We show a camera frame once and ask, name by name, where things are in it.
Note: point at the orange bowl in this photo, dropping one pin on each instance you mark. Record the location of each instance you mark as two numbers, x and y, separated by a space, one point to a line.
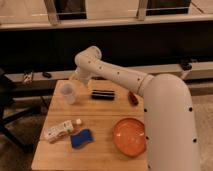
129 137

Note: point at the small black object on ledge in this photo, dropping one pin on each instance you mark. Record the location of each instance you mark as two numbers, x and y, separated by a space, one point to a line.
46 75

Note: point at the black clamp on ledge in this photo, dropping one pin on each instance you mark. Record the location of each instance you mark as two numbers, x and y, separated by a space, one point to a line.
187 64

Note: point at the red white object on ledge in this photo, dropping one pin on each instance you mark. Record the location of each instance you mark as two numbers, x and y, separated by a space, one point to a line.
28 77

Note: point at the blue sponge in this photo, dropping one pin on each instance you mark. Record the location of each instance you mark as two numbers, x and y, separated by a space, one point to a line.
81 138

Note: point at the small red brown object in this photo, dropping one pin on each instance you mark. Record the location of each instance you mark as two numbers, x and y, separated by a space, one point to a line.
133 98

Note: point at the black chair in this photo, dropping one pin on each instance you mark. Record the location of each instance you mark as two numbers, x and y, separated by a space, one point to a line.
22 109

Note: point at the black rectangular case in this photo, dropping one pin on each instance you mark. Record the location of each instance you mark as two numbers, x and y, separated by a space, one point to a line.
103 94

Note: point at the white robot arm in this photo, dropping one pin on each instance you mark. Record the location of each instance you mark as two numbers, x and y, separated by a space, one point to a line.
170 129

